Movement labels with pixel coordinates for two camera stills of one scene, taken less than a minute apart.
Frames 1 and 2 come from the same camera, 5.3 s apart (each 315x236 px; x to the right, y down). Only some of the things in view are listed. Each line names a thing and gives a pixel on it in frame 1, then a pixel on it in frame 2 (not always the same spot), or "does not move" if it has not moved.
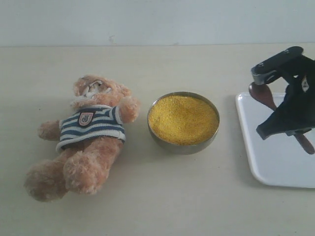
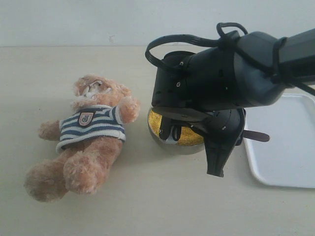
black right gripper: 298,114 -> 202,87
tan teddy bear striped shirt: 90,136 does not move
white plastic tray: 277,161 does not move
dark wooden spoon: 261,92 -> 256,136
